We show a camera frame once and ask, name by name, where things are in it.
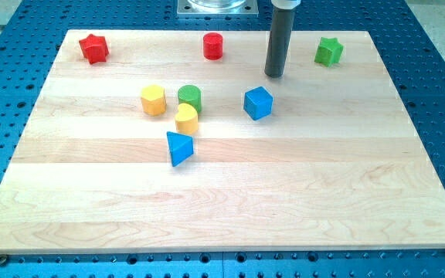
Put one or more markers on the blue cube block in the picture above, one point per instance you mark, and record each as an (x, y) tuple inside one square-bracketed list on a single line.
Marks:
[(258, 103)]

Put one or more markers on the green star block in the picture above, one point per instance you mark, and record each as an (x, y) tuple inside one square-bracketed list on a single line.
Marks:
[(329, 51)]

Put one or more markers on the red star block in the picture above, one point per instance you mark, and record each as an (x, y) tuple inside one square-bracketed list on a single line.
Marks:
[(94, 48)]

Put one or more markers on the yellow heart block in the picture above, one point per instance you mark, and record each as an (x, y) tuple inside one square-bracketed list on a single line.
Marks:
[(186, 119)]

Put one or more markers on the blue triangle block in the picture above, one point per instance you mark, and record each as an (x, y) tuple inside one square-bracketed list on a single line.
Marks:
[(180, 147)]

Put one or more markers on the green cylinder block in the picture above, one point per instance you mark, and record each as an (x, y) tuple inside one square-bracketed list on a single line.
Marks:
[(191, 95)]

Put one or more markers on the yellow hexagon block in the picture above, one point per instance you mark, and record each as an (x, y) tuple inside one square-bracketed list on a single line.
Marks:
[(153, 100)]

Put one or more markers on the light wooden board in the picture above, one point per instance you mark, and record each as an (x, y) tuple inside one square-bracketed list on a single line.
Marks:
[(337, 164)]

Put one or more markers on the red cylinder block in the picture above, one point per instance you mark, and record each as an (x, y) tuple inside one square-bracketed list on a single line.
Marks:
[(212, 45)]

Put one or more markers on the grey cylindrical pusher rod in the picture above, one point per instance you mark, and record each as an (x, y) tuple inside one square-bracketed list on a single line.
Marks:
[(278, 42)]

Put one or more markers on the left board clamp screw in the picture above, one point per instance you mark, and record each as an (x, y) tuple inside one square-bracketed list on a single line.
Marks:
[(3, 259)]

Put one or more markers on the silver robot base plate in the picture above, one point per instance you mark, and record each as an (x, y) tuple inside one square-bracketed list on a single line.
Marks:
[(216, 8)]

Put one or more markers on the white rod mount collar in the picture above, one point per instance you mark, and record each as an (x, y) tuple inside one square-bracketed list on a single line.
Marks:
[(286, 4)]

